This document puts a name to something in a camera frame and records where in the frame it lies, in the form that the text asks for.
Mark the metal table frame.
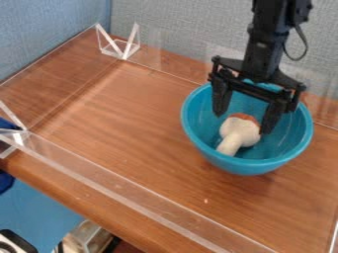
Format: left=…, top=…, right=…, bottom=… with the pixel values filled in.
left=52, top=219, right=120, bottom=253

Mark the blue plastic bowl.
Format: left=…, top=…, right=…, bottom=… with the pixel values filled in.
left=179, top=77, right=315, bottom=176

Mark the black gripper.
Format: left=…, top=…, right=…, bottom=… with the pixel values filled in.
left=207, top=39, right=307, bottom=135

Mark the white brown-capped toy mushroom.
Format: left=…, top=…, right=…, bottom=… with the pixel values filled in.
left=216, top=113, right=261, bottom=156

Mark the black white device below table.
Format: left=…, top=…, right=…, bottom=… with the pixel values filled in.
left=0, top=229, right=38, bottom=253

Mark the clear acrylic corner bracket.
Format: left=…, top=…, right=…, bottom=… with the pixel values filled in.
left=94, top=24, right=140, bottom=60

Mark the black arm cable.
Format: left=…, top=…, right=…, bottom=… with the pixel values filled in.
left=281, top=23, right=308, bottom=62

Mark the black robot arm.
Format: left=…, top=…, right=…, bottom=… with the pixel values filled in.
left=208, top=0, right=312, bottom=134

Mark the clear acrylic front barrier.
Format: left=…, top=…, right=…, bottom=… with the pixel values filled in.
left=0, top=101, right=276, bottom=253

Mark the blue cloth at left edge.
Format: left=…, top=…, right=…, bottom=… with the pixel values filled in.
left=0, top=118, right=21, bottom=196

